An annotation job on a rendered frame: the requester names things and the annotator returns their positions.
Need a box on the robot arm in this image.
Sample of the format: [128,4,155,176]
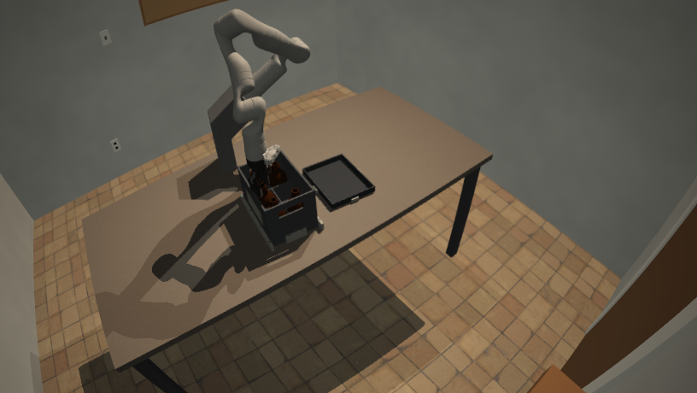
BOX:
[214,9,310,165]

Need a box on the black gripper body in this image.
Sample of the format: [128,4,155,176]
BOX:
[246,159,265,179]

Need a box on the dark grey crate with dividers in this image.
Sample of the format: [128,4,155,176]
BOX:
[240,154,319,247]

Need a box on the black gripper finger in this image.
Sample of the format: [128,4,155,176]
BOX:
[248,169,264,197]
[263,165,271,185]

